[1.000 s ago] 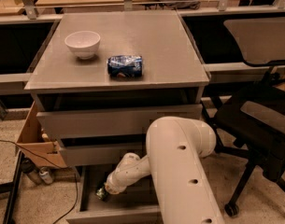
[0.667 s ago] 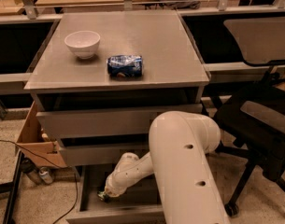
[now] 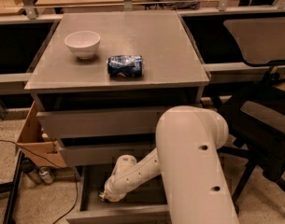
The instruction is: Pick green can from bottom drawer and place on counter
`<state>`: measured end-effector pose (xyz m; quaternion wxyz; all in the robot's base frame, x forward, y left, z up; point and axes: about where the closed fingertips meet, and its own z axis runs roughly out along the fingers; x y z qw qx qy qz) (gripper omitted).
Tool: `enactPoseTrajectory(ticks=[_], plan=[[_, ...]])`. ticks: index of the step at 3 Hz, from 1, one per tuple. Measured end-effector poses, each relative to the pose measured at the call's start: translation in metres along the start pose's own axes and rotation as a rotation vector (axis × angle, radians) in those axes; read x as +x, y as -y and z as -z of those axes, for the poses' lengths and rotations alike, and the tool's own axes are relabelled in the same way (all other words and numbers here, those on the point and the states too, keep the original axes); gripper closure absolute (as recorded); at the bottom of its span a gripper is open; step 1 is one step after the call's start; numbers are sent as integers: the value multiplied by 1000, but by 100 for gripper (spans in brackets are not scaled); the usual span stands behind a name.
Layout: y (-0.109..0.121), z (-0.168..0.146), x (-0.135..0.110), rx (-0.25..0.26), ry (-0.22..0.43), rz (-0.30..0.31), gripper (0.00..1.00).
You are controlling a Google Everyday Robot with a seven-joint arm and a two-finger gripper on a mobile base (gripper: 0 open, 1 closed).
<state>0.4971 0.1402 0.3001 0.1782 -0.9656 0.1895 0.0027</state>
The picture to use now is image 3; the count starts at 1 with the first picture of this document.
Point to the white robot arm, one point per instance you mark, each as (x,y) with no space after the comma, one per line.
(187,139)

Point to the dark bottle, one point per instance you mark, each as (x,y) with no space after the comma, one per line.
(29,168)

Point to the cardboard box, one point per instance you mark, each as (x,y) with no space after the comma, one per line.
(36,145)

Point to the grey bottom drawer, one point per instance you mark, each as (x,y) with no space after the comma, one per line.
(145,205)

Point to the black office chair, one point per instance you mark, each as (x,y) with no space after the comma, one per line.
(256,114)

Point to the white bowl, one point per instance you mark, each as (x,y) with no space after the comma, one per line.
(83,44)

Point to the grey middle drawer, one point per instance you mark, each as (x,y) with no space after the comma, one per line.
(78,155)

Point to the grey top drawer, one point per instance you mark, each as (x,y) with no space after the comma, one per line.
(101,122)

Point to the crushed blue can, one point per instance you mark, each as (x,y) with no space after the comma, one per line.
(125,66)

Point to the grey bottle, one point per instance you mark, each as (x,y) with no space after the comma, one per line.
(46,175)

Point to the grey drawer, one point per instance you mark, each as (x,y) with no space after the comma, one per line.
(101,122)
(145,205)
(78,155)

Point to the grey drawer cabinet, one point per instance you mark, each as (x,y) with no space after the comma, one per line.
(172,73)

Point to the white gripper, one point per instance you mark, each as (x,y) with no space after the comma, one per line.
(111,192)

